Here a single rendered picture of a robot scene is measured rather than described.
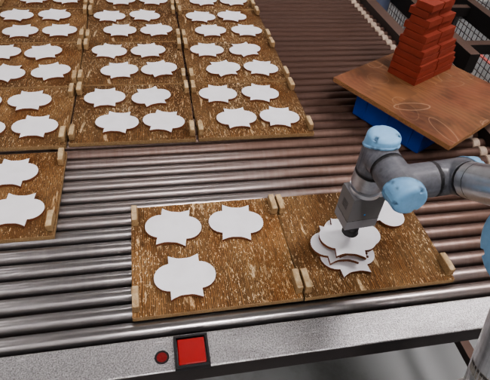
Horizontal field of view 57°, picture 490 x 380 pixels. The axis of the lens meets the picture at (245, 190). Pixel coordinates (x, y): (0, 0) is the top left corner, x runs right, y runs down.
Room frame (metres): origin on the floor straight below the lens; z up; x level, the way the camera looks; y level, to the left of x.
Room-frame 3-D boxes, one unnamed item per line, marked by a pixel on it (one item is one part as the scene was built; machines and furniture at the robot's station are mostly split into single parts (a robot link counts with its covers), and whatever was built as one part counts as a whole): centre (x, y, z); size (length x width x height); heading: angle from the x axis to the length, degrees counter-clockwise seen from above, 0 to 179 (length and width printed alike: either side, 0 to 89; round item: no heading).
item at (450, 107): (1.54, -0.64, 1.03); 0.50 x 0.50 x 0.02; 44
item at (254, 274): (0.75, 0.07, 0.93); 0.41 x 0.35 x 0.02; 105
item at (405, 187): (0.71, -0.33, 1.27); 0.11 x 0.11 x 0.08; 16
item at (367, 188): (0.81, -0.29, 1.19); 0.08 x 0.08 x 0.05
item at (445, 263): (0.78, -0.55, 0.95); 0.06 x 0.02 x 0.03; 15
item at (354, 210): (0.82, -0.28, 1.11); 0.10 x 0.09 x 0.16; 19
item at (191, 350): (0.48, 0.08, 0.92); 0.06 x 0.06 x 0.01; 14
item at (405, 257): (0.86, -0.33, 0.93); 0.41 x 0.35 x 0.02; 105
